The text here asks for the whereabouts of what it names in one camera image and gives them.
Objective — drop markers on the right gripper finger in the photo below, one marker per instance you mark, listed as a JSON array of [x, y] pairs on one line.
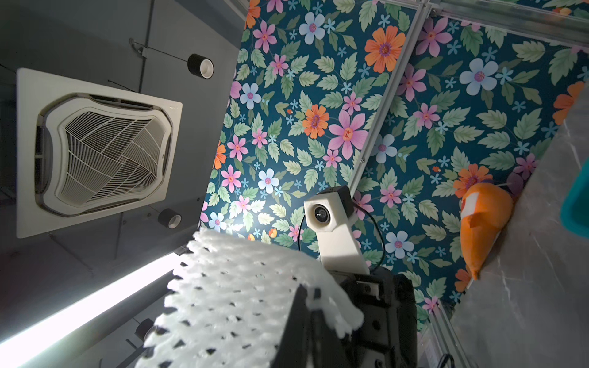
[[307, 340]]

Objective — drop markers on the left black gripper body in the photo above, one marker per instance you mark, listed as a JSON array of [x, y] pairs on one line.
[[388, 335]]

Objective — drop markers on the white foam net sleeve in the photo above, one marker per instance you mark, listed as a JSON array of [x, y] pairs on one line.
[[229, 303]]

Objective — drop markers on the orange clownfish plush toy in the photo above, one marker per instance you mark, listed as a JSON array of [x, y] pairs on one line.
[[485, 211]]

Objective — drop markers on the teal plastic basket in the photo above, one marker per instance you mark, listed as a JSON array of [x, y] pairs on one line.
[[574, 211]]

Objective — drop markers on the ceiling air conditioner vent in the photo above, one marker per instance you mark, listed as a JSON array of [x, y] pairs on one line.
[[86, 151]]

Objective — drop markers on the black ceiling spotlight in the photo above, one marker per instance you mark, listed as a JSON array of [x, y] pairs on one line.
[[200, 66]]

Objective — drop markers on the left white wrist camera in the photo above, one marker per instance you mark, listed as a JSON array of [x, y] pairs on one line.
[[330, 214]]

